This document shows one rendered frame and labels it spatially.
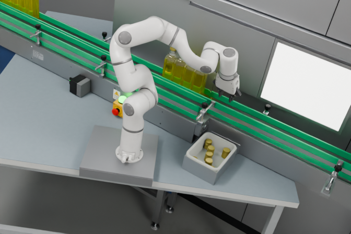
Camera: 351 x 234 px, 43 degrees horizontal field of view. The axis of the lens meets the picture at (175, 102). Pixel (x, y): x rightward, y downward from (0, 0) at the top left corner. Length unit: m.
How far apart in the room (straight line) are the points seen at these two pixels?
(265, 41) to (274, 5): 0.17
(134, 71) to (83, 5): 2.94
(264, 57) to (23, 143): 1.19
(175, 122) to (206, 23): 0.51
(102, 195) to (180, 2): 1.35
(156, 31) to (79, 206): 1.48
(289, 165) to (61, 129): 1.10
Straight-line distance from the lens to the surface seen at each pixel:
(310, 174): 2.15
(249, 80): 2.23
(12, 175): 3.08
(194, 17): 2.25
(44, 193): 2.95
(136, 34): 1.72
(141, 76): 1.85
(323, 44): 2.06
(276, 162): 2.18
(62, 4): 4.78
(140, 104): 1.84
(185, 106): 2.16
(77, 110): 2.35
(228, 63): 1.80
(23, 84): 2.54
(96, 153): 2.03
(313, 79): 2.12
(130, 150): 1.97
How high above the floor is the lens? 2.17
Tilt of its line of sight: 35 degrees down
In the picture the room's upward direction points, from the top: 11 degrees clockwise
